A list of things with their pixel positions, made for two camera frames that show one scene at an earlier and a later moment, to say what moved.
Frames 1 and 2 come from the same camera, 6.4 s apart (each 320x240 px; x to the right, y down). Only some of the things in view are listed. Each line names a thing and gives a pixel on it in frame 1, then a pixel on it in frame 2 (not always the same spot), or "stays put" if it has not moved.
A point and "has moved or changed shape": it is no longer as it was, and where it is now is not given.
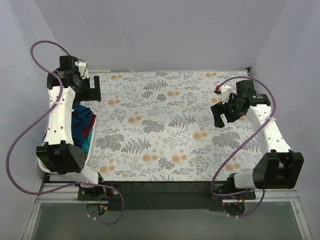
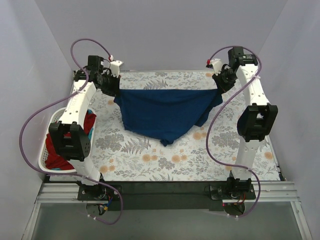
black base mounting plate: x=162 y=196 stays put
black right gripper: x=219 y=114 -> x=219 y=82
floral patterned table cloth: x=159 y=126 stays put
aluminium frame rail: x=71 y=194 stays put
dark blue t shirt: x=81 y=118 has moved or changed shape
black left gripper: x=94 y=88 -> x=113 y=87
